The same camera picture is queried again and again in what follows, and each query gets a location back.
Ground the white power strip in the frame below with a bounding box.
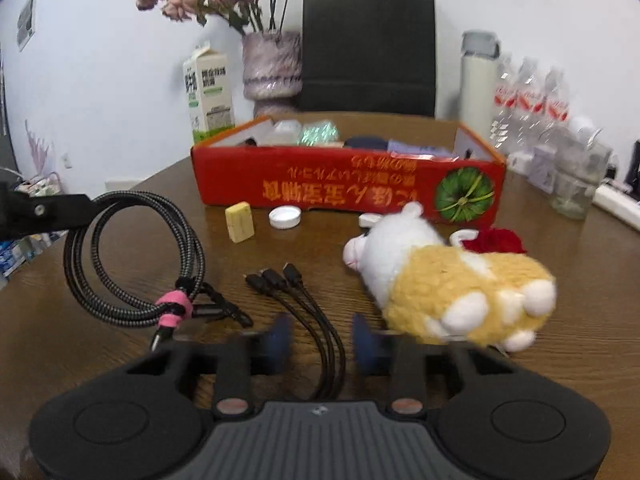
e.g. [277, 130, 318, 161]
[592, 182, 640, 233]

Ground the iridescent clear pouch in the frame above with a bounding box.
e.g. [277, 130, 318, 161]
[297, 120, 341, 147]

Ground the white charger adapter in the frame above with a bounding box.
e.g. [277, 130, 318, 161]
[506, 152, 533, 176]

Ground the white bottle cap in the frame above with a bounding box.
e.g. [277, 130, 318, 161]
[268, 206, 302, 229]

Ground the small pale tin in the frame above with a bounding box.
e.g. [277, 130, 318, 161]
[527, 146, 558, 193]

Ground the red cardboard box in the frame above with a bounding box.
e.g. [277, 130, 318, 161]
[191, 112, 508, 226]

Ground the brown wooden desk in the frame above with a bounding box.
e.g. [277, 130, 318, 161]
[0, 110, 640, 480]

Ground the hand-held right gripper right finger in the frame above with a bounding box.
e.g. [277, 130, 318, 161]
[351, 312, 516, 417]

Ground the yellow rectangular block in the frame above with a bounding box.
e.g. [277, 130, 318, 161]
[225, 201, 255, 245]

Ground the wall picture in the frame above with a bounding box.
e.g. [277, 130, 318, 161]
[16, 0, 38, 53]

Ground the purple woven strap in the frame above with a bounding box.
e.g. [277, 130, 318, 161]
[387, 139, 451, 157]

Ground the navy zip case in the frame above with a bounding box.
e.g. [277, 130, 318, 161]
[342, 135, 391, 151]

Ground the white and green milk carton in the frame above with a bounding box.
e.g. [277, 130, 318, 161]
[182, 42, 237, 146]

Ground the yellow and white plush toy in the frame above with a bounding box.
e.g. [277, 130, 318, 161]
[342, 201, 558, 353]

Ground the white thermos bottle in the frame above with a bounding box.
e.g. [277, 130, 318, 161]
[459, 30, 501, 136]

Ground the tall black bottle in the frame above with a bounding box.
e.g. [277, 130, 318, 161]
[627, 140, 640, 196]

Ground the three-headed black cable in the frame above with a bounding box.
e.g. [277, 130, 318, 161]
[244, 262, 348, 403]

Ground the purple ceramic vase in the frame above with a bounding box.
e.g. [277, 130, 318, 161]
[241, 30, 303, 118]

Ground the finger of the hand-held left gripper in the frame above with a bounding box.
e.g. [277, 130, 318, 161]
[0, 180, 98, 243]

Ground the black paper bag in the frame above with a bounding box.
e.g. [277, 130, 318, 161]
[300, 0, 437, 118]

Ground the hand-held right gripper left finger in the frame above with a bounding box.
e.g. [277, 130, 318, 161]
[127, 312, 296, 419]

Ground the red fabric rose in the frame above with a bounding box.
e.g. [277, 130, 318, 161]
[460, 227, 528, 256]

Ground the clear glass cup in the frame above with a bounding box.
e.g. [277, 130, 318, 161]
[550, 127, 613, 221]

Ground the braided black charging cable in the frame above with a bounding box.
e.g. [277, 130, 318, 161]
[62, 191, 253, 356]

